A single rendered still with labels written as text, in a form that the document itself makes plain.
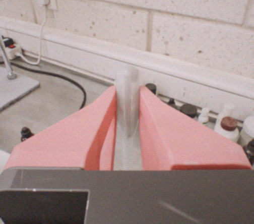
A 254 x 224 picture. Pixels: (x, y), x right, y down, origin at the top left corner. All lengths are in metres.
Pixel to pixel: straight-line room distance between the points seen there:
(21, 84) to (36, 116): 0.16
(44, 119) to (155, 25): 0.37
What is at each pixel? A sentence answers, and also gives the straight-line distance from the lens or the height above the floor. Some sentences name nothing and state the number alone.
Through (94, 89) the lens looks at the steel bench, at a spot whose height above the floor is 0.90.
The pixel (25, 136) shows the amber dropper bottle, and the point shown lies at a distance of 0.53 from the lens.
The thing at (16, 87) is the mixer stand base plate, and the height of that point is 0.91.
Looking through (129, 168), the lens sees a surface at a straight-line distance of 0.16.
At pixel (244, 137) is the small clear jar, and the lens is 0.56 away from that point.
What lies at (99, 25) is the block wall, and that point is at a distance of 0.73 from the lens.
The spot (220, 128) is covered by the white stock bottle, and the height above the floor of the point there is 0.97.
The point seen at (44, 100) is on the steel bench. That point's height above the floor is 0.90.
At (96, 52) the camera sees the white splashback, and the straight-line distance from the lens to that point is 0.72.
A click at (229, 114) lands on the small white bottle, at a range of 0.55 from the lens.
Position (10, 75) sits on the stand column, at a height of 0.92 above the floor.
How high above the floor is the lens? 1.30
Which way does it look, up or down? 37 degrees down
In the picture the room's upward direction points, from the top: straight up
